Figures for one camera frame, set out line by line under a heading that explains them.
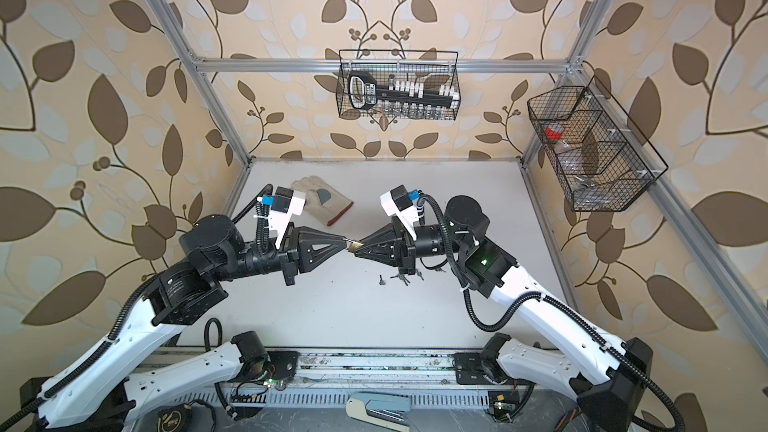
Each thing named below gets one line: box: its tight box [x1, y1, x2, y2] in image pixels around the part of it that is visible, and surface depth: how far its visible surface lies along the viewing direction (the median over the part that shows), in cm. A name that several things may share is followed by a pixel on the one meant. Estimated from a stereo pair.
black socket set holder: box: [348, 71, 460, 111], surface depth 85 cm
